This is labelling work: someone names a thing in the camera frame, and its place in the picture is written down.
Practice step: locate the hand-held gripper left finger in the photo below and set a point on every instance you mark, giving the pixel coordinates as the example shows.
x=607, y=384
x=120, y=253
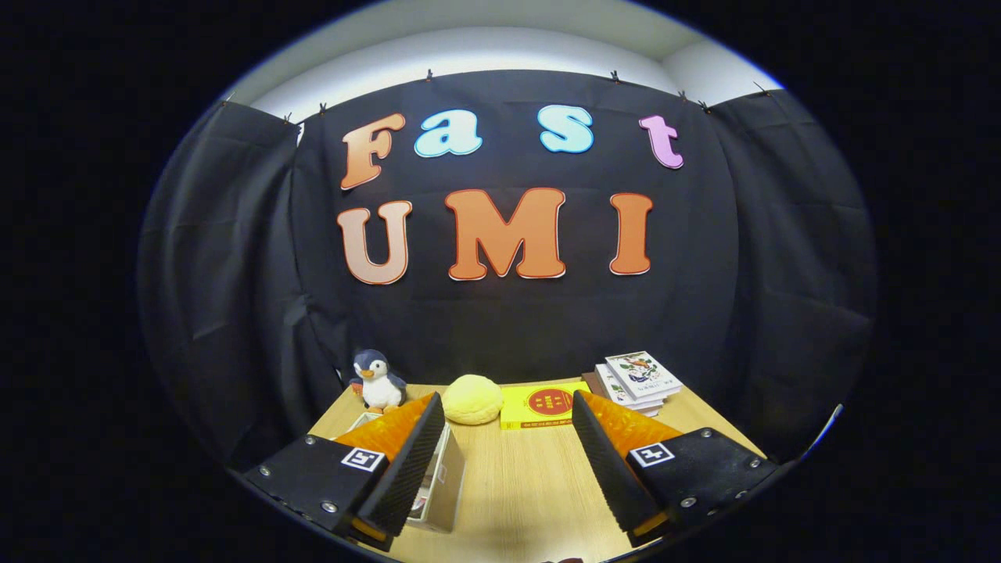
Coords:
x=410, y=469

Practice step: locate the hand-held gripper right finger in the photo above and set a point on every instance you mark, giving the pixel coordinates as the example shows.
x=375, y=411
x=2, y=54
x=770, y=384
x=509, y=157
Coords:
x=614, y=469

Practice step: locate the beige fabric storage box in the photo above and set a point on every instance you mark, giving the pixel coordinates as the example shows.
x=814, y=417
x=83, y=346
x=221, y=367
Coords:
x=446, y=493

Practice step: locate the white book with leaf print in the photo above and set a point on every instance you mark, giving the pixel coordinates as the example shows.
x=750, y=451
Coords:
x=608, y=383

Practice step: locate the penguin plush toy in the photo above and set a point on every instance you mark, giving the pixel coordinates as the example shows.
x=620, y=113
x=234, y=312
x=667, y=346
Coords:
x=381, y=387

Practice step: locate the yellow round plush bun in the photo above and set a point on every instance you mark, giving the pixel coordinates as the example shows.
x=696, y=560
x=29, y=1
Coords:
x=473, y=399

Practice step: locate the white illustrated book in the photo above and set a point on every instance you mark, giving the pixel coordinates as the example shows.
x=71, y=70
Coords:
x=641, y=375

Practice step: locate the yellow book with red circle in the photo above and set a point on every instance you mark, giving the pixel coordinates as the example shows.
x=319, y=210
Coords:
x=524, y=414

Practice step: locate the black backdrop cloth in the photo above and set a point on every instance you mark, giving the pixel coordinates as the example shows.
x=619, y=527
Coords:
x=547, y=320

